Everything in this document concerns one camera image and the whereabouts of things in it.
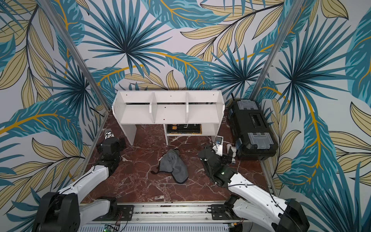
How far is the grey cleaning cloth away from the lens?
0.85m

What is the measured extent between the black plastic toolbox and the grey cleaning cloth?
0.35 m

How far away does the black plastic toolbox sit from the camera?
32.2 inches
